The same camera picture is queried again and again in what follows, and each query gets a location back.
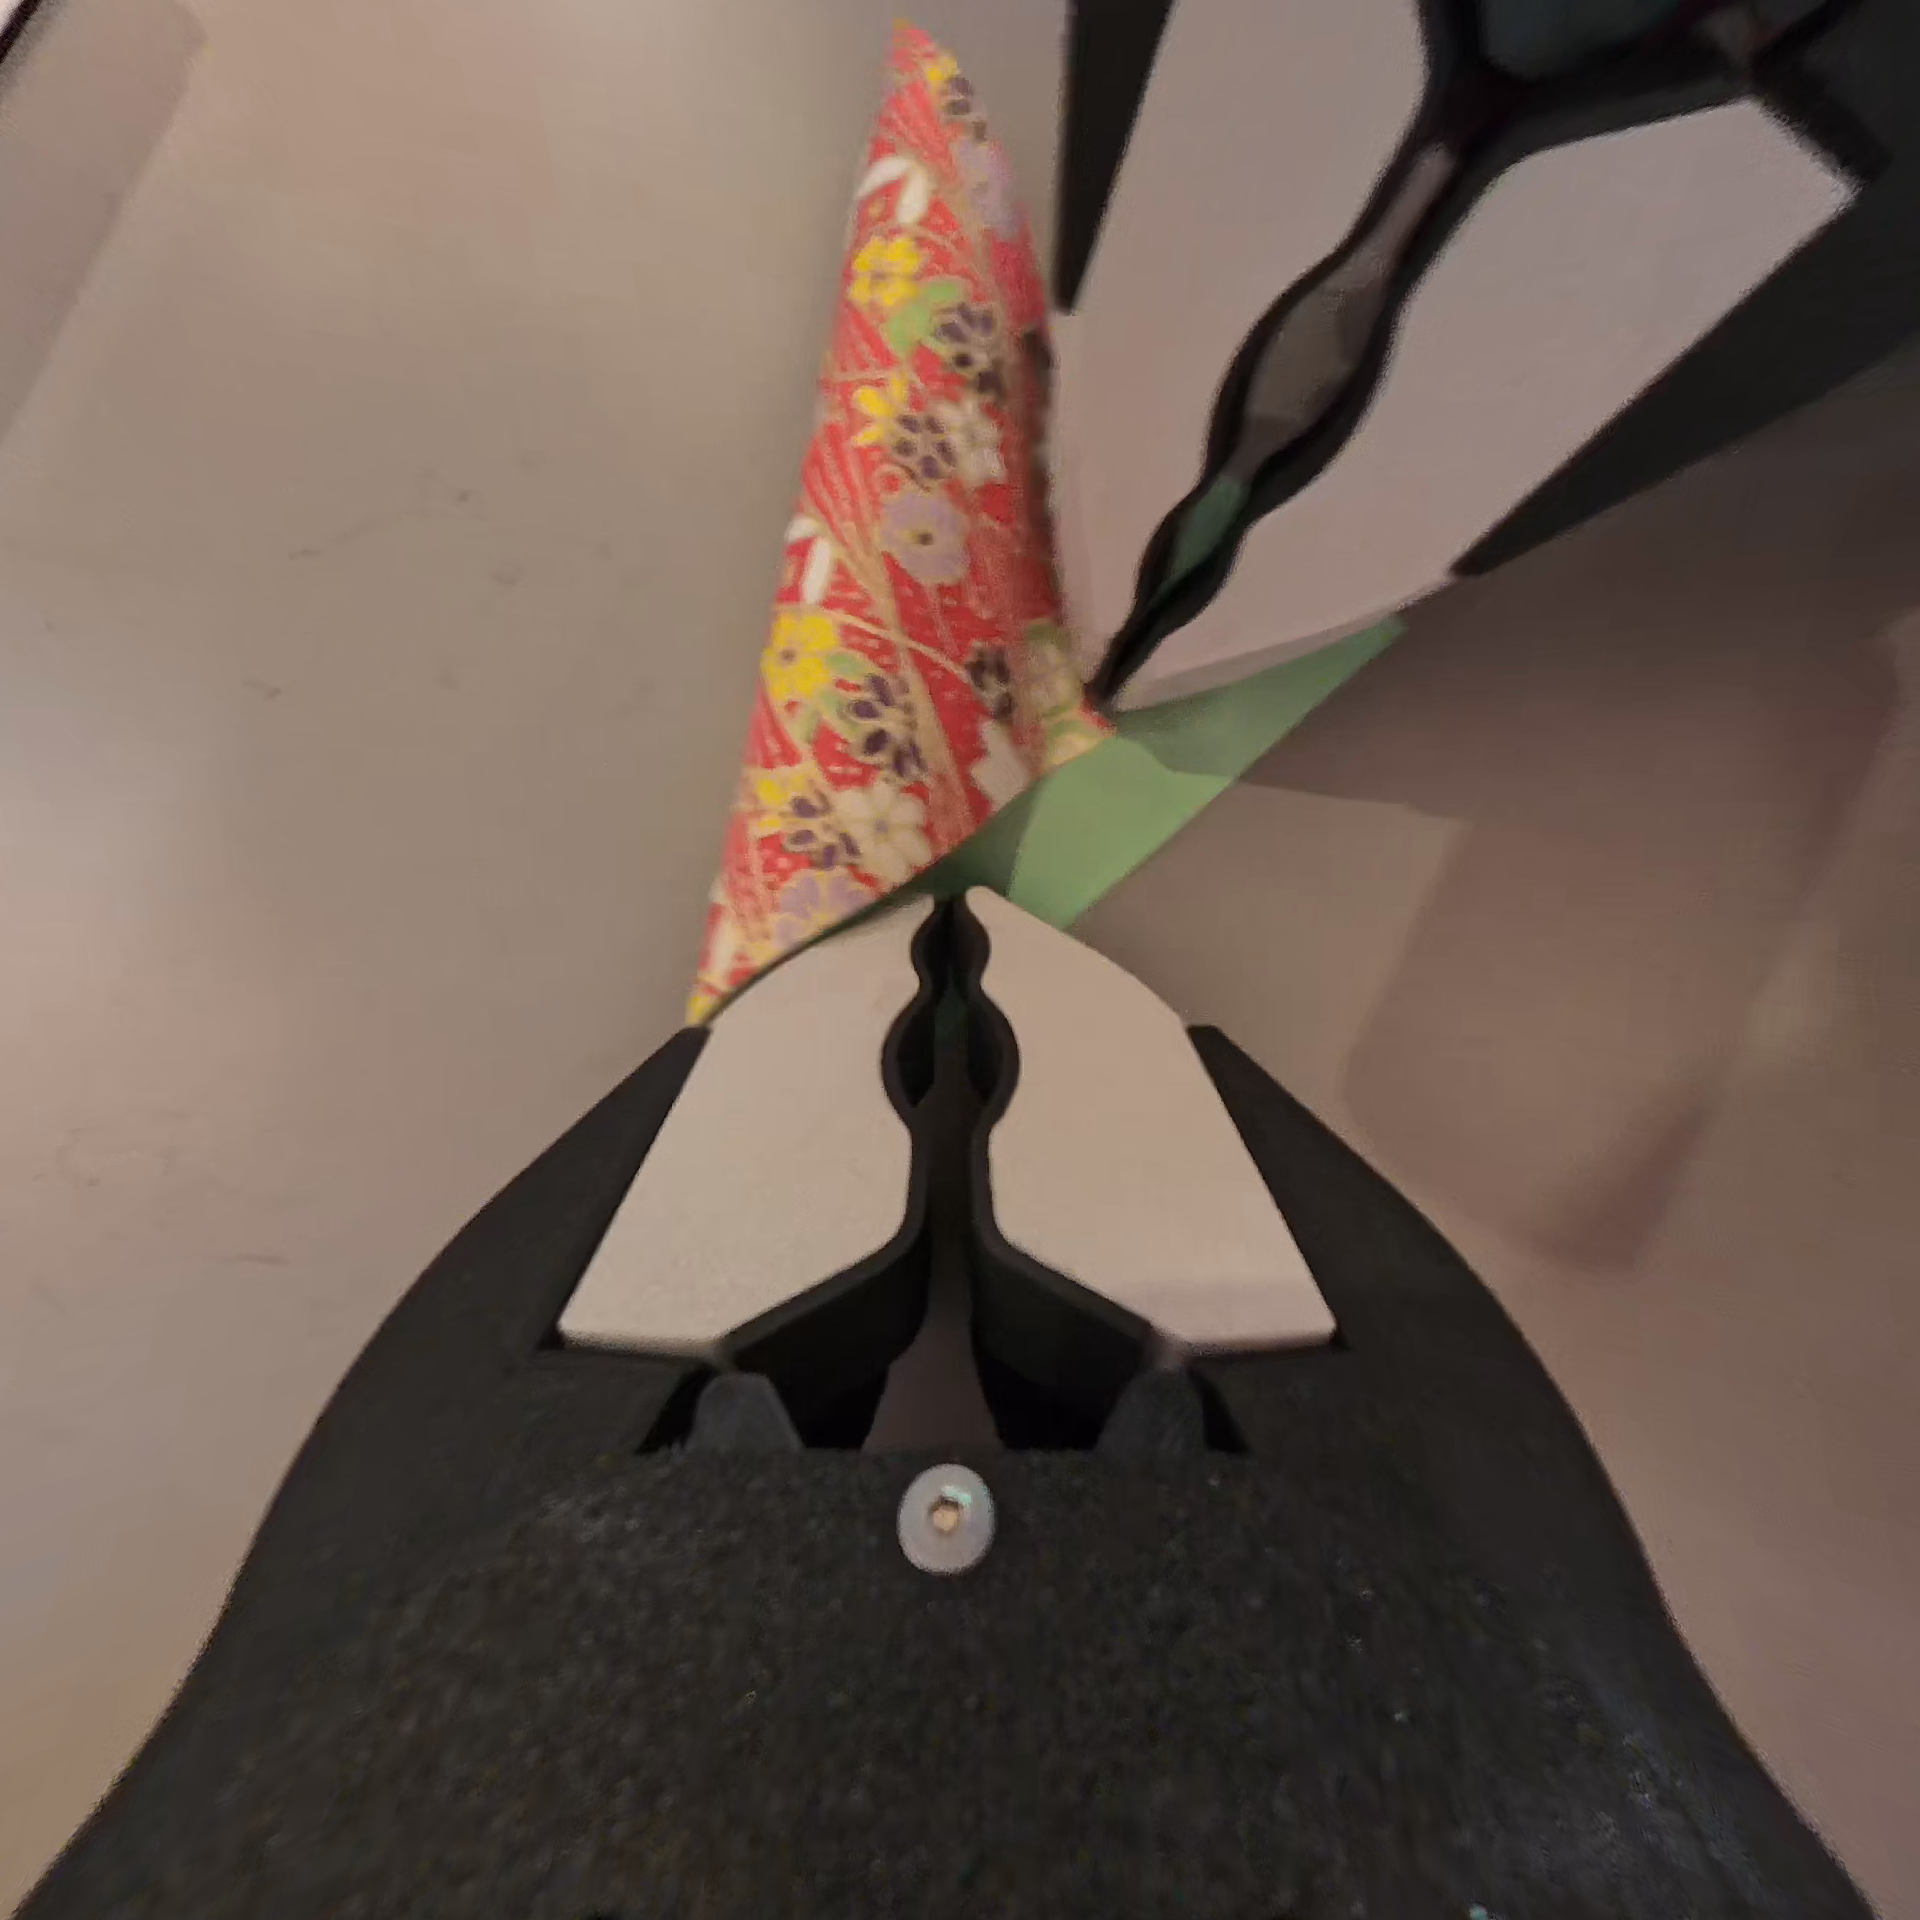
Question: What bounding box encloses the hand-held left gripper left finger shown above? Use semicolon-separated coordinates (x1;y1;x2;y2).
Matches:
554;886;952;1450

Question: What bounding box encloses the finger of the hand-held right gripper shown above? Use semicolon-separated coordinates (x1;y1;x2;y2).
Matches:
1047;0;1454;700
1105;94;1864;711

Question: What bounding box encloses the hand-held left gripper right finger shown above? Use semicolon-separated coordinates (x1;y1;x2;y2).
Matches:
964;886;1340;1452

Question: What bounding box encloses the red floral green-backed origami paper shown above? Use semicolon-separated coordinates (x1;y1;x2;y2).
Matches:
686;19;1408;1051

